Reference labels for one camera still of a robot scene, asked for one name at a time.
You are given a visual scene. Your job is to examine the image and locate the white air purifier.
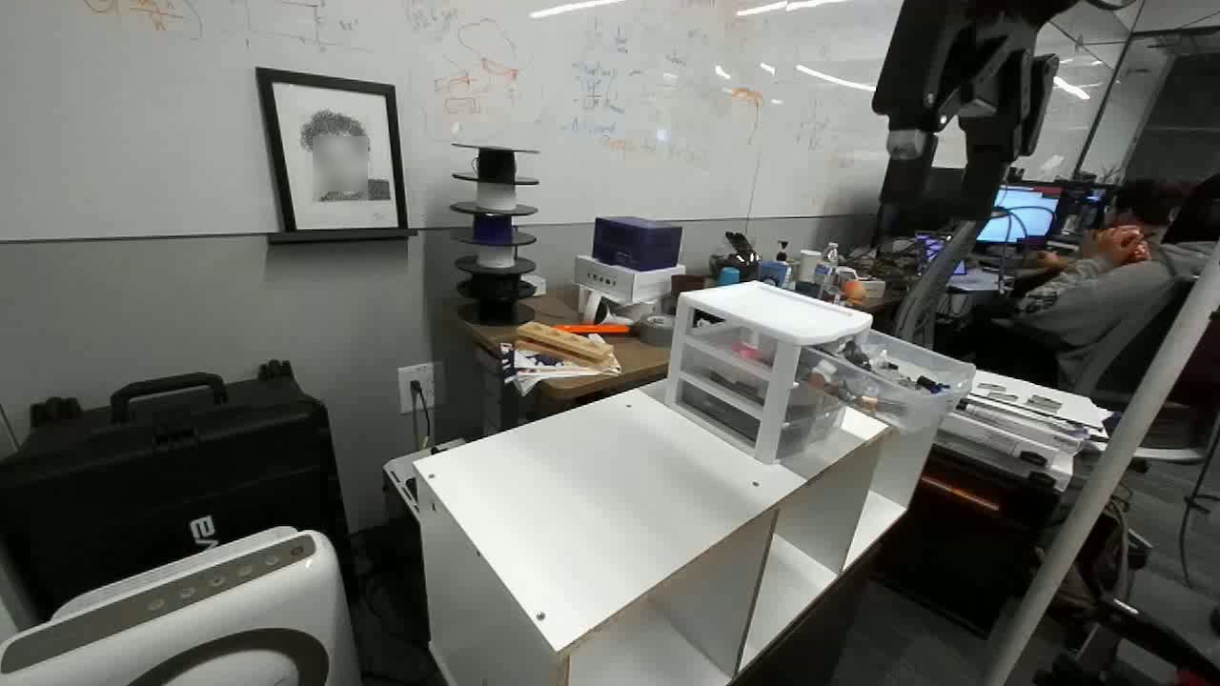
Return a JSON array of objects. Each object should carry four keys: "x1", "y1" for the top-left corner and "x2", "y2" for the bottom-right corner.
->
[{"x1": 0, "y1": 525, "x2": 368, "y2": 686}]

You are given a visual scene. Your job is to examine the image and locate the orange utility knife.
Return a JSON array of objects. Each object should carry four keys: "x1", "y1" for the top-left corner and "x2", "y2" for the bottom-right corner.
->
[{"x1": 558, "y1": 315, "x2": 638, "y2": 345}]

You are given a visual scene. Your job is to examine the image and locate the stack of filament spools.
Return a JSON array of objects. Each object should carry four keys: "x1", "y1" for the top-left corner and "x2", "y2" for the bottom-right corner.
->
[{"x1": 448, "y1": 143, "x2": 546, "y2": 329}]

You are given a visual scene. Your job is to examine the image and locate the stack of white papers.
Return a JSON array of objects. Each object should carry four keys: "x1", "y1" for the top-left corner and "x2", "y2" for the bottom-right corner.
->
[{"x1": 936, "y1": 365, "x2": 1116, "y2": 493}]

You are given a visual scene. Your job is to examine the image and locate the purple box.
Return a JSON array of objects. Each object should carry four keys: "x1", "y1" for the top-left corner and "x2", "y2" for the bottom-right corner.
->
[{"x1": 591, "y1": 214, "x2": 687, "y2": 273}]

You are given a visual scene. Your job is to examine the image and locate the white slanted pole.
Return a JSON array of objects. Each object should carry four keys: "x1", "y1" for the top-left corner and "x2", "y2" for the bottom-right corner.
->
[{"x1": 976, "y1": 240, "x2": 1220, "y2": 686}]

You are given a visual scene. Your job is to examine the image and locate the white cardboard box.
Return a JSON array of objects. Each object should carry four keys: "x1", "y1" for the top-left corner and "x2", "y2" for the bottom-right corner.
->
[{"x1": 572, "y1": 253, "x2": 689, "y2": 326}]

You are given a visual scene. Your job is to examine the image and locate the white wall outlet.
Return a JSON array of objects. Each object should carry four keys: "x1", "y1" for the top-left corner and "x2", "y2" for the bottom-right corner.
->
[{"x1": 396, "y1": 359, "x2": 437, "y2": 416}]

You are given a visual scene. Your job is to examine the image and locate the loose printed papers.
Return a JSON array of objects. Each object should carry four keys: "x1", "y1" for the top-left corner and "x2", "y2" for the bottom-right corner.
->
[{"x1": 502, "y1": 340, "x2": 624, "y2": 400}]

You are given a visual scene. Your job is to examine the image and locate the clear drawer with clutter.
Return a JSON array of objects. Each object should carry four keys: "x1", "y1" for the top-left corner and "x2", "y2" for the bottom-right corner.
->
[{"x1": 792, "y1": 326, "x2": 981, "y2": 442}]

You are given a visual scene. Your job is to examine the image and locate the white plastic drawer unit frame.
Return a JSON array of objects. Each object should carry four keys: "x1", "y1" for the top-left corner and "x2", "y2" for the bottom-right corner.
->
[{"x1": 665, "y1": 280, "x2": 891, "y2": 470}]

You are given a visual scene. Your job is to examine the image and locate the black hard carrying case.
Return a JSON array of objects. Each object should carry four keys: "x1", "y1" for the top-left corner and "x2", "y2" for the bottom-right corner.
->
[{"x1": 0, "y1": 359, "x2": 352, "y2": 624}]

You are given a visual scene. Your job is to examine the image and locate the seated person in grey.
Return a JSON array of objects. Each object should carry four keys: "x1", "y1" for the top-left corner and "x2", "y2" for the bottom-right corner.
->
[{"x1": 1012, "y1": 174, "x2": 1220, "y2": 398}]

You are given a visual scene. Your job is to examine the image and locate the white shelf cabinet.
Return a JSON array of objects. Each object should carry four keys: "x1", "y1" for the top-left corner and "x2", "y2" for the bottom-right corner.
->
[{"x1": 380, "y1": 355, "x2": 956, "y2": 686}]

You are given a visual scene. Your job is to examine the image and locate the clear plastic drawer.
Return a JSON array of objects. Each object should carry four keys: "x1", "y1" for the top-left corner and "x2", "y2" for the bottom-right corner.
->
[
  {"x1": 675, "y1": 359, "x2": 881, "y2": 435},
  {"x1": 675, "y1": 385, "x2": 871, "y2": 464}
]

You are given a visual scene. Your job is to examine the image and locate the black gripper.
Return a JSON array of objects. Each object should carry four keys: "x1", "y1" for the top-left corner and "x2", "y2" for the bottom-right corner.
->
[{"x1": 955, "y1": 99, "x2": 1030, "y2": 240}]

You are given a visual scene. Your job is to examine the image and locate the grey curved hose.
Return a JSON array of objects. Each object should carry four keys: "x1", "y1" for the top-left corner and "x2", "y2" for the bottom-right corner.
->
[{"x1": 891, "y1": 223, "x2": 984, "y2": 347}]

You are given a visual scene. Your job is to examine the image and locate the black framed portrait picture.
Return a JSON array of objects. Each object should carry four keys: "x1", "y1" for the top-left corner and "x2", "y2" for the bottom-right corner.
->
[{"x1": 256, "y1": 64, "x2": 420, "y2": 247}]

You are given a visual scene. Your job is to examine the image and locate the wall whiteboard with writing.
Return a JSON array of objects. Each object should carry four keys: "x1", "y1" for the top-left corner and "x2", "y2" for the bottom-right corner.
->
[{"x1": 0, "y1": 0, "x2": 909, "y2": 244}]

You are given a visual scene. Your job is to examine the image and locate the pile of small dark items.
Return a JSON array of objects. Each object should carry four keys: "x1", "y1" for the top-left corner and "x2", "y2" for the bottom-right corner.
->
[{"x1": 823, "y1": 340, "x2": 955, "y2": 398}]

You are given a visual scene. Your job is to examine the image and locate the brown wooden desk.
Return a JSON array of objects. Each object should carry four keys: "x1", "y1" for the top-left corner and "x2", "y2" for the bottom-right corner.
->
[{"x1": 454, "y1": 289, "x2": 679, "y2": 413}]

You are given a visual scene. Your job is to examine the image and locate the lit computer monitor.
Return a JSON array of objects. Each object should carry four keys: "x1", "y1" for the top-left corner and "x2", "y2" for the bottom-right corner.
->
[{"x1": 971, "y1": 185, "x2": 1065, "y2": 247}]

